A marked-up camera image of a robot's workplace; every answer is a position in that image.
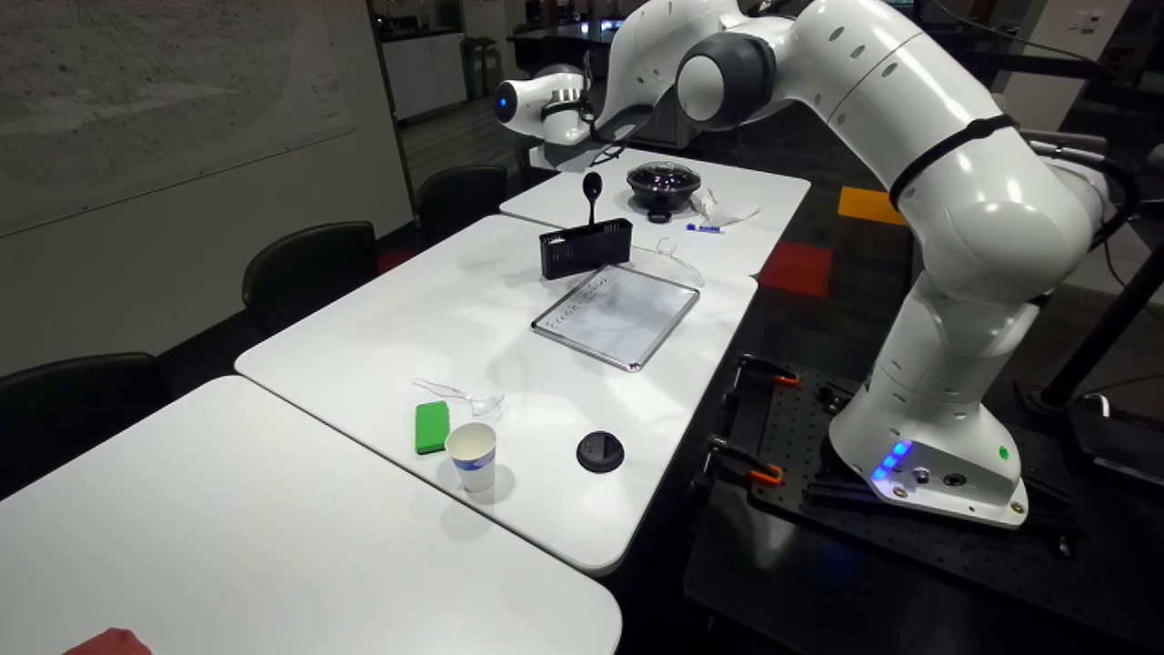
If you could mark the black bowl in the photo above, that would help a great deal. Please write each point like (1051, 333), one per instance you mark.
(664, 188)

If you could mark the white background cabinet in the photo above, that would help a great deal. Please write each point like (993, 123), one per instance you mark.
(428, 74)

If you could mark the clear plastic bag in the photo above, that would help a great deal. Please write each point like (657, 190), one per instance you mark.
(473, 395)

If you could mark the silver metal tray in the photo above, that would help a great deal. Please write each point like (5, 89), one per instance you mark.
(618, 316)

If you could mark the red cloth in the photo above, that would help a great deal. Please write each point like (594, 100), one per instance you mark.
(111, 641)

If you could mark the black mesh cutlery stand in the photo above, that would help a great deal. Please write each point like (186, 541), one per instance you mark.
(583, 247)

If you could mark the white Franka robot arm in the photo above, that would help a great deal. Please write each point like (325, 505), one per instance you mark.
(967, 203)

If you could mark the black stand pole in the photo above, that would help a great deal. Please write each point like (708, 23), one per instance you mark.
(1097, 333)

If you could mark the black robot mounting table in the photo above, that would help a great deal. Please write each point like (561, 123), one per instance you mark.
(848, 567)

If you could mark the yellow box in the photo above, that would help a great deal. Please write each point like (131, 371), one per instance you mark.
(865, 208)

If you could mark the black round disc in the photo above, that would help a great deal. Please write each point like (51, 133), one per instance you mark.
(602, 453)

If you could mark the red box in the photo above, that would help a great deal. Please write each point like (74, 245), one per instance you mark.
(799, 269)

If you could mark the clear plastic wrap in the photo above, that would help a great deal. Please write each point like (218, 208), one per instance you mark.
(732, 200)

